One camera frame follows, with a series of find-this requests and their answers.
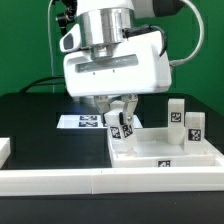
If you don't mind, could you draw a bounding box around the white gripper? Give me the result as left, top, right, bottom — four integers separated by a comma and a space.
63, 25, 171, 125

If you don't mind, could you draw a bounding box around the white square table top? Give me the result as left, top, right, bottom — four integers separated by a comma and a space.
108, 128, 216, 168

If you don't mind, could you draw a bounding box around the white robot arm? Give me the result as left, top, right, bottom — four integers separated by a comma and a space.
60, 0, 183, 126

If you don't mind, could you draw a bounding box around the white front fence bar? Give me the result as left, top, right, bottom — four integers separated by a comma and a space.
0, 167, 224, 196

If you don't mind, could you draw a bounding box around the white fence bar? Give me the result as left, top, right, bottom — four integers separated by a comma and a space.
0, 138, 11, 169
0, 167, 224, 196
206, 141, 224, 168

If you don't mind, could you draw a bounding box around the white right fence bar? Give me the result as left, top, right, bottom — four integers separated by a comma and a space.
206, 141, 224, 168

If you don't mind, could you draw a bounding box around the white left fence bar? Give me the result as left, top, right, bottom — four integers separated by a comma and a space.
0, 138, 11, 169

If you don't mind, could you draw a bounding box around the white marker base plate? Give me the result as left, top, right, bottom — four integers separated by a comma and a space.
56, 114, 144, 130

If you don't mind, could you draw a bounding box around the white cable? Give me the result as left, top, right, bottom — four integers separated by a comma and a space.
47, 0, 56, 94

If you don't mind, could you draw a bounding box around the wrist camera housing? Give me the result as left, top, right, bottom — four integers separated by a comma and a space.
59, 24, 81, 53

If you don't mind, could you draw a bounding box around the black cable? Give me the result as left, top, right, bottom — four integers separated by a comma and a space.
19, 75, 66, 94

